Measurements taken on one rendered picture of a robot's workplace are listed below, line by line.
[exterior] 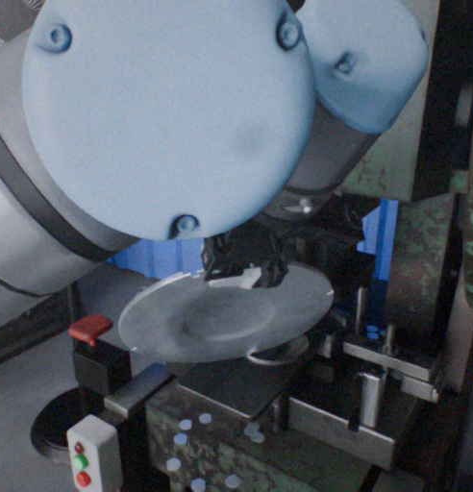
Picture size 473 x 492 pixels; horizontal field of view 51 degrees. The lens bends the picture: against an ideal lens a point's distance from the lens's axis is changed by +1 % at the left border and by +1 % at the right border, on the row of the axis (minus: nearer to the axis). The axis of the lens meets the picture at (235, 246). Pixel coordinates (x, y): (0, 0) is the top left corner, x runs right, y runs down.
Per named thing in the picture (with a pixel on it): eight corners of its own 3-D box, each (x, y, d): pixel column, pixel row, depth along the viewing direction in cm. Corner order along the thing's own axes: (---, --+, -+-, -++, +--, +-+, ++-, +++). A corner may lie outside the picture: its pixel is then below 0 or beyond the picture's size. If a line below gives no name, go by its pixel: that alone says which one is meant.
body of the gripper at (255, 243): (187, 215, 50) (210, 145, 39) (268, 208, 52) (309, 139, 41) (203, 287, 47) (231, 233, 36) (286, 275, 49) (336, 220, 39)
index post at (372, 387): (375, 429, 76) (382, 376, 72) (356, 421, 77) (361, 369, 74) (381, 418, 78) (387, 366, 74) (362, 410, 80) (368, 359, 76)
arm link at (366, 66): (286, -48, 26) (434, -14, 28) (237, 95, 36) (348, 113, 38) (290, 66, 23) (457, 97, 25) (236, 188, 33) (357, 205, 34)
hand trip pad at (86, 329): (91, 371, 92) (87, 335, 89) (70, 360, 95) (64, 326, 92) (119, 353, 98) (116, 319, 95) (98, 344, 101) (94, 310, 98)
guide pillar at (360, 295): (360, 334, 95) (367, 267, 89) (349, 332, 96) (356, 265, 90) (364, 330, 96) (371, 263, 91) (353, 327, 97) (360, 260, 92)
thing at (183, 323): (74, 309, 57) (74, 304, 57) (168, 378, 81) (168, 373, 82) (319, 235, 53) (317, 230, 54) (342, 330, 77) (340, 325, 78)
